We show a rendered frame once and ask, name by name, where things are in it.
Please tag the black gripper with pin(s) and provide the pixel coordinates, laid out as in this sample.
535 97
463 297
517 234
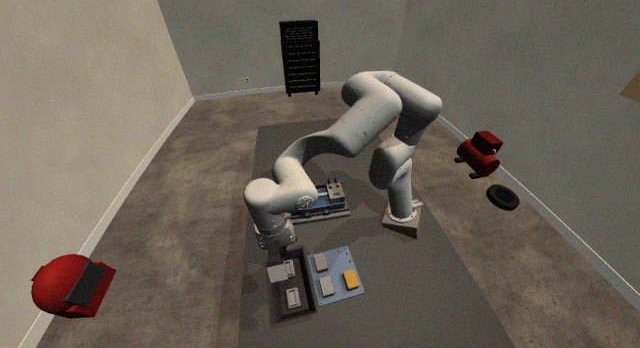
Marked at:
286 237

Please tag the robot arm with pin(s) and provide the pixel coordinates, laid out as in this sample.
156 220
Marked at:
375 107

